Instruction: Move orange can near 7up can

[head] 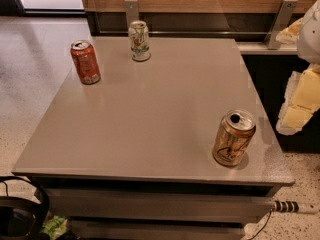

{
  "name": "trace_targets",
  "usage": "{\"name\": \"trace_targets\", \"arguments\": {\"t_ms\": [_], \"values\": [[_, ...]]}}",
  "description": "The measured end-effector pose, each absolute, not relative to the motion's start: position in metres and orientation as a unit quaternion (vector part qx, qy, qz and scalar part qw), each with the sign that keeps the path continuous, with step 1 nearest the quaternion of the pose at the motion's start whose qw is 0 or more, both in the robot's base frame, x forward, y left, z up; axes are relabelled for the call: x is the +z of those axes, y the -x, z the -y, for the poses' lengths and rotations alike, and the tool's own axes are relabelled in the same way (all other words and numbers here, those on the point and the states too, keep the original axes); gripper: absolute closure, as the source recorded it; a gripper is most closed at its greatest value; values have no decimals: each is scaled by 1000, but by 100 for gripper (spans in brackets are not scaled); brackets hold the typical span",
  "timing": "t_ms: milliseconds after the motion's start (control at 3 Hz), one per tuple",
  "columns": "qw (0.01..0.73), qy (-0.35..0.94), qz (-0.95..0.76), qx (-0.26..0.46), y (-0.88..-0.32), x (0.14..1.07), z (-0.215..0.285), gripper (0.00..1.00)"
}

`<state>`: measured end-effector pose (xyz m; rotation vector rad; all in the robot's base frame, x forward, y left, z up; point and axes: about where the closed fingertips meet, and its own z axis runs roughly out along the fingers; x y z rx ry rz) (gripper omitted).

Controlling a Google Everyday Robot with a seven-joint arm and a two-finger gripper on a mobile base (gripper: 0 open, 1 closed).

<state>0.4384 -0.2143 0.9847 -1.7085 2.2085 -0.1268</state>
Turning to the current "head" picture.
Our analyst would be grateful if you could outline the grey cabinet drawers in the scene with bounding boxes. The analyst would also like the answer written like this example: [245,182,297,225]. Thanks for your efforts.
[36,178,274,240]

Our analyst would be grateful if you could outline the red orange soda can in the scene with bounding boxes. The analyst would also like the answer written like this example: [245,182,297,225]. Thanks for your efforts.
[70,40,101,85]

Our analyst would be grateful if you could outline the right metal bracket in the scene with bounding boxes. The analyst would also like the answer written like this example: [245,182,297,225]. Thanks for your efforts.
[264,0,298,50]

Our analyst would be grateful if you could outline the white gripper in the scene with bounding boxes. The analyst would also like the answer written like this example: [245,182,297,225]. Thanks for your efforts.
[276,0,320,136]

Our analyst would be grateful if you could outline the gold orange soda can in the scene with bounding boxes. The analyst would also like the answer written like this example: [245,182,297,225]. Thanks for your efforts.
[212,109,256,167]

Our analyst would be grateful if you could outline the metal bracket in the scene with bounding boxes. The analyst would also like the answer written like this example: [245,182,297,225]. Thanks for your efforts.
[124,0,139,27]
[264,0,298,50]

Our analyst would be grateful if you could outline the white green 7up can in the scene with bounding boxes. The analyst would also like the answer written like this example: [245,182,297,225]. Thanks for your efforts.
[128,20,151,62]

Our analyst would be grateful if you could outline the green snack bag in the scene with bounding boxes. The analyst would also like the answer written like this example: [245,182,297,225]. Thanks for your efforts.
[41,216,68,240]

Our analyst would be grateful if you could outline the left metal bracket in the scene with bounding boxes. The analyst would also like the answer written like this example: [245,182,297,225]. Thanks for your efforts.
[124,0,139,27]

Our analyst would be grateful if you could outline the black white striped handle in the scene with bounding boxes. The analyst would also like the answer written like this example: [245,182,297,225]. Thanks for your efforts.
[272,200,319,214]

